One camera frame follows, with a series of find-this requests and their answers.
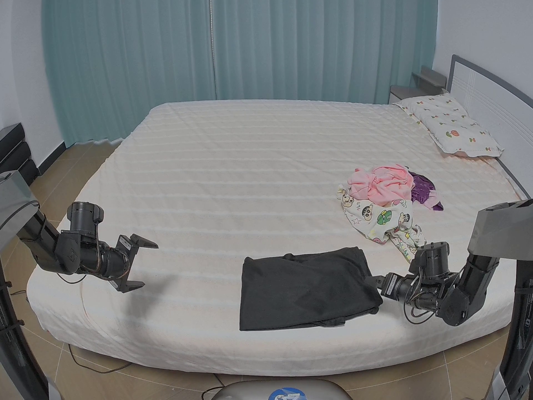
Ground white printed pillow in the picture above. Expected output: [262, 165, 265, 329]
[393, 94, 504, 157]

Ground black chest of drawers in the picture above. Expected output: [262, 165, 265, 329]
[0, 123, 41, 186]

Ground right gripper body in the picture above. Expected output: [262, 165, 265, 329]
[384, 272, 413, 302]

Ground grey bedside table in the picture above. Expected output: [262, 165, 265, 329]
[389, 66, 447, 105]

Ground bed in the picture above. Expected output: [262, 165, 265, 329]
[26, 54, 533, 377]

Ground purple garment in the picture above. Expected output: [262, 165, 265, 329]
[410, 171, 445, 212]

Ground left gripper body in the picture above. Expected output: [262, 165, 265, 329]
[101, 234, 139, 294]

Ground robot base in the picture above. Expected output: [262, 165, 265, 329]
[210, 379, 355, 400]

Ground black T-shirt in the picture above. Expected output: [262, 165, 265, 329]
[239, 246, 384, 331]

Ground white printed pyjama garment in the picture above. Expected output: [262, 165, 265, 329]
[337, 184, 425, 263]

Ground pink garment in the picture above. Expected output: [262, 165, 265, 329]
[348, 164, 415, 206]

